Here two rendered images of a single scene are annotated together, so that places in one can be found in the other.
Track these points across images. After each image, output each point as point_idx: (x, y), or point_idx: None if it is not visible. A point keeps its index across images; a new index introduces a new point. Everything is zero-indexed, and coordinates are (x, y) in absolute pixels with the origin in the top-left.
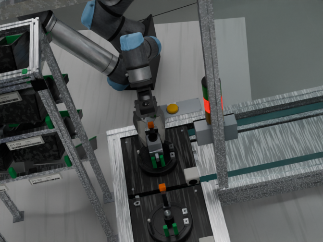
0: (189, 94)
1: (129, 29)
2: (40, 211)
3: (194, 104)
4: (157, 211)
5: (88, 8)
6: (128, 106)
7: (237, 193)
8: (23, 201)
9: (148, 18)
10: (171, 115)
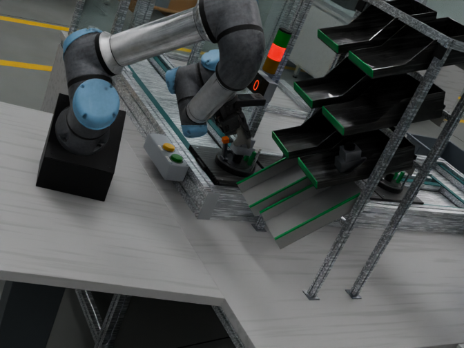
0: None
1: None
2: (296, 277)
3: (159, 136)
4: None
5: (114, 90)
6: (132, 199)
7: None
8: (292, 291)
9: (65, 97)
10: (177, 150)
